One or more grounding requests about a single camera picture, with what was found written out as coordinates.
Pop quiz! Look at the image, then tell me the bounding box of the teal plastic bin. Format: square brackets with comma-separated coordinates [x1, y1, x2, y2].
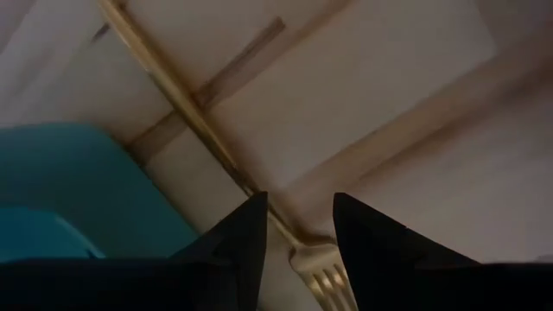
[0, 123, 200, 263]

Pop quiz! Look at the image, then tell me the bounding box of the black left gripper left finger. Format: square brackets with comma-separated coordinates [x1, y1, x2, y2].
[0, 192, 269, 311]

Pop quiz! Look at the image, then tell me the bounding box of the gold metal fork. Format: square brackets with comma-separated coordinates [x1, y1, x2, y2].
[97, 0, 359, 311]

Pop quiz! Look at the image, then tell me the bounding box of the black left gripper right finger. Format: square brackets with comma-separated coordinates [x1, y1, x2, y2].
[332, 192, 553, 311]

